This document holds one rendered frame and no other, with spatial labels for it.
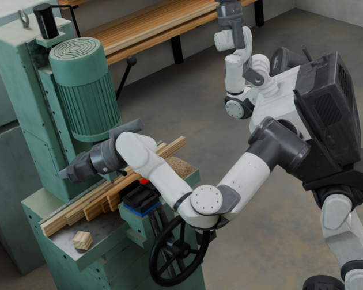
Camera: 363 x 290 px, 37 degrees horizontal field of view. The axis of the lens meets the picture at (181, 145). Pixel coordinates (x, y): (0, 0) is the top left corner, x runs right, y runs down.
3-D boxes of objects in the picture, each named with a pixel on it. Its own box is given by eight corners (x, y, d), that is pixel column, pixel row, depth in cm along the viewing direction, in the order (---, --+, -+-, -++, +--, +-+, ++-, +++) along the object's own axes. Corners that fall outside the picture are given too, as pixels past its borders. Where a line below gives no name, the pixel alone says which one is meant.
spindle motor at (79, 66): (92, 149, 178) (67, 65, 160) (63, 133, 189) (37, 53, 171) (132, 124, 187) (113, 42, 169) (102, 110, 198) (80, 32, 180)
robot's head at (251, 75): (273, 67, 162) (253, 52, 160) (273, 79, 154) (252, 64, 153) (260, 81, 165) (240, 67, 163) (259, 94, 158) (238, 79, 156)
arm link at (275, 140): (273, 187, 146) (299, 152, 152) (282, 175, 138) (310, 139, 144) (239, 161, 149) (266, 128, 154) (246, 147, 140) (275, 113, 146)
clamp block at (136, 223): (146, 240, 186) (140, 221, 181) (121, 224, 194) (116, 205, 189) (176, 216, 193) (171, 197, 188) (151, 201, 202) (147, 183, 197)
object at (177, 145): (70, 226, 193) (67, 218, 191) (67, 224, 194) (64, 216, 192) (186, 145, 224) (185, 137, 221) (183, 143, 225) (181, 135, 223)
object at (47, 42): (52, 61, 178) (37, 13, 168) (39, 56, 183) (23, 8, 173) (71, 52, 182) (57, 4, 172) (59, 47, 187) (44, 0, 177)
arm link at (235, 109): (259, 111, 210) (292, 81, 192) (242, 129, 202) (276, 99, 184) (238, 91, 210) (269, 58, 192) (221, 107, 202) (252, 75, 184)
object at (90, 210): (89, 221, 193) (84, 209, 190) (86, 220, 194) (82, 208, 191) (139, 186, 206) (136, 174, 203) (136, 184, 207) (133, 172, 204)
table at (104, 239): (95, 287, 176) (91, 275, 172) (45, 245, 195) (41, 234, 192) (219, 189, 207) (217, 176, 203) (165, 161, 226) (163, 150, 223)
